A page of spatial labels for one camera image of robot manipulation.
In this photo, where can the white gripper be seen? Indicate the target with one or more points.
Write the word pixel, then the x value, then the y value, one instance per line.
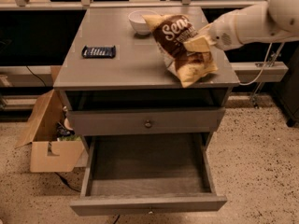
pixel 222 34

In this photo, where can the brown and yellow chip bag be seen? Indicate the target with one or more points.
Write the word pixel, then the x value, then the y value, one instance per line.
pixel 170 32

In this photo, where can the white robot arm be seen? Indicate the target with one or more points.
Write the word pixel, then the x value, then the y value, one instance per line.
pixel 271 21

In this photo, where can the grey wooden drawer cabinet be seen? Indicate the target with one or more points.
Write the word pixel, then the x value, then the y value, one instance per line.
pixel 136 78

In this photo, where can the closed grey top drawer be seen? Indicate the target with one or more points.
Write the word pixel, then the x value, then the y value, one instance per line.
pixel 146 121

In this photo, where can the open grey middle drawer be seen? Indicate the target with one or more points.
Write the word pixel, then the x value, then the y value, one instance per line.
pixel 147 174

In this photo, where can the white ceramic bowl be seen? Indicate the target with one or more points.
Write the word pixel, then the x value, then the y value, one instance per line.
pixel 137 21

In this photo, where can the dark blue snack bar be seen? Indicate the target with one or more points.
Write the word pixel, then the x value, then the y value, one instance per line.
pixel 98 52

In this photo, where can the open cardboard box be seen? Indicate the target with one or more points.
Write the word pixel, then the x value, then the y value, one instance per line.
pixel 48 155

